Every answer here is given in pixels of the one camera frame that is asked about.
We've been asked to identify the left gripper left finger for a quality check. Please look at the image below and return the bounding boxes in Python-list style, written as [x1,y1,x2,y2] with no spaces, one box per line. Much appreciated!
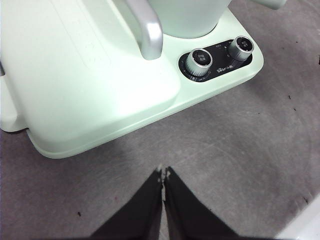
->
[88,164,165,240]

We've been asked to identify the silver control knob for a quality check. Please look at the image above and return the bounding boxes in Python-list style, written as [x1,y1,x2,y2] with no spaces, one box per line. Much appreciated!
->
[227,36,254,62]
[186,48,214,78]

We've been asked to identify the green griddle lid, silver handle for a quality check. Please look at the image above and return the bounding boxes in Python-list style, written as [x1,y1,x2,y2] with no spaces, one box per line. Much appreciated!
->
[0,0,182,131]

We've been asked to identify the green breakfast machine base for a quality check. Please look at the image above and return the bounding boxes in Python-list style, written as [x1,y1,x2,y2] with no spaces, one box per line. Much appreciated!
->
[0,0,265,160]

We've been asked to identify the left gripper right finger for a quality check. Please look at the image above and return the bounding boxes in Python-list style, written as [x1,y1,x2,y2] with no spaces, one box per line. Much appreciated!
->
[162,166,242,240]

